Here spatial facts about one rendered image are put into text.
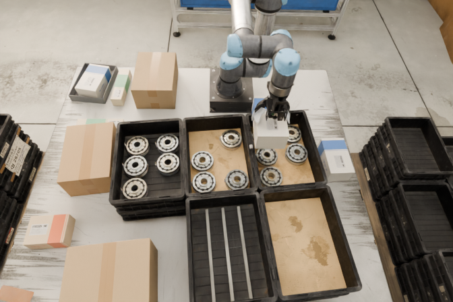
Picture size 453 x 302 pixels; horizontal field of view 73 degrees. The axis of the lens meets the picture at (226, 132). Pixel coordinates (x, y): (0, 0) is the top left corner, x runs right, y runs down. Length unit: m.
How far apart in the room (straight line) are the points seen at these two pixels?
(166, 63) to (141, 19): 1.90
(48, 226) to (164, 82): 0.87
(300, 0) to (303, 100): 1.54
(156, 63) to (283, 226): 1.12
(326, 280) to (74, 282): 0.92
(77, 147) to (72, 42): 2.12
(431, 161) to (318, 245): 1.13
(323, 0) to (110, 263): 2.85
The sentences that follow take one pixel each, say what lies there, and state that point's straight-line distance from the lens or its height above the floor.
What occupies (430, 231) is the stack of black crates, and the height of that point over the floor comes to 0.38.
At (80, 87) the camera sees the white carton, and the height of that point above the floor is 0.79.
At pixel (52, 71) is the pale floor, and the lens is 3.32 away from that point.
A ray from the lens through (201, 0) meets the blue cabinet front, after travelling 3.16.
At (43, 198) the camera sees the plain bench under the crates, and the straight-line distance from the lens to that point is 1.69.
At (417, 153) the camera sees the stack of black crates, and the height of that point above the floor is 0.49.
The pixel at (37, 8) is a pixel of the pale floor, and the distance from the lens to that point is 4.19.
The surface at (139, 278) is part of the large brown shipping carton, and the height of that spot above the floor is 0.90.
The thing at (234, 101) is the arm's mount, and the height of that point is 0.80.
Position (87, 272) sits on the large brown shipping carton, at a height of 0.90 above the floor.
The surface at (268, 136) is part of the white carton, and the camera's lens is 1.15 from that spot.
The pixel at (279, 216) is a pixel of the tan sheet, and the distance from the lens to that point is 1.35.
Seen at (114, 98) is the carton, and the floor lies 0.76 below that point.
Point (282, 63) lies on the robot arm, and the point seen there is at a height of 1.46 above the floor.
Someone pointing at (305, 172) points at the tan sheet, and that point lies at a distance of 1.47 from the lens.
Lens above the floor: 2.09
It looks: 56 degrees down
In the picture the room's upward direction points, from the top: 4 degrees clockwise
